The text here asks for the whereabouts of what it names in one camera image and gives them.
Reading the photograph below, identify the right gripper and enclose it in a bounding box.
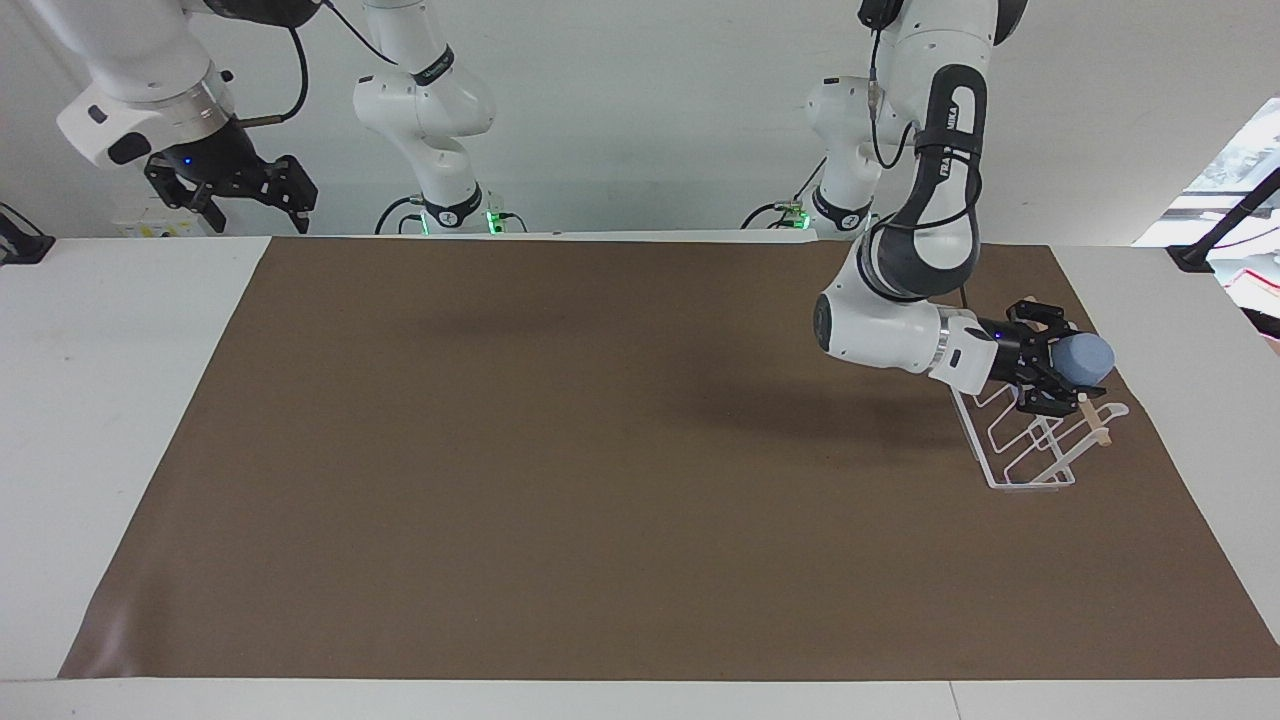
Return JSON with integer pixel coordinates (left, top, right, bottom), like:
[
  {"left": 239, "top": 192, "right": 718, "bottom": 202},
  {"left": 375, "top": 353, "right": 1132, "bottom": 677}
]
[{"left": 144, "top": 117, "right": 320, "bottom": 237}]

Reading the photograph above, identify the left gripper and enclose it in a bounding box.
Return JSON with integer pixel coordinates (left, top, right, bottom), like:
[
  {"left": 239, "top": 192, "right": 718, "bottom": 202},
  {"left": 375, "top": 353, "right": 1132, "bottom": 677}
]
[{"left": 975, "top": 297, "right": 1083, "bottom": 417}]

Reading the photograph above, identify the blue cup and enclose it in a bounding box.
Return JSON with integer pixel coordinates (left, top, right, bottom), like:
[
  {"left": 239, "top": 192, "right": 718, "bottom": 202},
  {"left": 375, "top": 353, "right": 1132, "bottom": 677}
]
[{"left": 1055, "top": 331, "right": 1116, "bottom": 387}]

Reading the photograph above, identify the black stand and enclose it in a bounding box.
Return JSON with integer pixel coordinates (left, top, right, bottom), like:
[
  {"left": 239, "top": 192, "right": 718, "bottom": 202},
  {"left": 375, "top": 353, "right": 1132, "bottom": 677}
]
[
  {"left": 0, "top": 202, "right": 57, "bottom": 267},
  {"left": 1165, "top": 165, "right": 1280, "bottom": 274}
]

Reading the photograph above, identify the white wire cup holder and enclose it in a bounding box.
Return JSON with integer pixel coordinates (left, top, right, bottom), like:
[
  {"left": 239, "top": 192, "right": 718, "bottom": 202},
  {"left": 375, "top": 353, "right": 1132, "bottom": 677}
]
[{"left": 948, "top": 384, "right": 1131, "bottom": 492}]

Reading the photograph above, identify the black cable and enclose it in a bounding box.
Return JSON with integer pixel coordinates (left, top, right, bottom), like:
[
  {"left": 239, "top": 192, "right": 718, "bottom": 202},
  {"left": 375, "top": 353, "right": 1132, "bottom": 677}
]
[
  {"left": 866, "top": 28, "right": 986, "bottom": 237},
  {"left": 318, "top": 0, "right": 403, "bottom": 69},
  {"left": 741, "top": 157, "right": 831, "bottom": 231},
  {"left": 374, "top": 194, "right": 429, "bottom": 237},
  {"left": 239, "top": 25, "right": 310, "bottom": 129}
]

